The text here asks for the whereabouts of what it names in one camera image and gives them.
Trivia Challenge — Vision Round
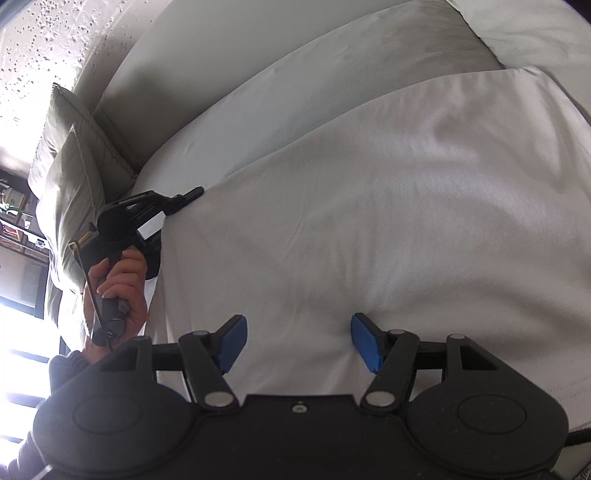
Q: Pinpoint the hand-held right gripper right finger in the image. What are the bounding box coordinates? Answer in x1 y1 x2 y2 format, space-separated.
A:
350 313 502 411

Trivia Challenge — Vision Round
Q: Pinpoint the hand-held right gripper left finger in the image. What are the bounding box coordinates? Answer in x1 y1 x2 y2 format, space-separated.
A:
97 315 248 411

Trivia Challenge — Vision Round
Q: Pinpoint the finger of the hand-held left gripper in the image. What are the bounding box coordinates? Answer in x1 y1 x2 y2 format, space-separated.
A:
121 186 205 223

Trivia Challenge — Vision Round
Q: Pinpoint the light grey shirt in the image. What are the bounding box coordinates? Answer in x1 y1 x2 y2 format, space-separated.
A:
147 66 591 409

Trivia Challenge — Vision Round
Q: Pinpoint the person's left hand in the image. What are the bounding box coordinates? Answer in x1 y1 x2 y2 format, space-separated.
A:
83 249 149 363

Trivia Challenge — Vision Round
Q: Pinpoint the cluttered shelf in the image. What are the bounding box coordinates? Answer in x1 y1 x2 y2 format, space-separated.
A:
0 168 49 260

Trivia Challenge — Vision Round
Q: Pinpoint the grey sofa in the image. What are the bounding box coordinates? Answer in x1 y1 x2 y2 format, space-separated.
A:
46 0 591 343

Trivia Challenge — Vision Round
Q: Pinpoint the thin black cable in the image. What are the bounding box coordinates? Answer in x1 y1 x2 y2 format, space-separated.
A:
69 242 116 352

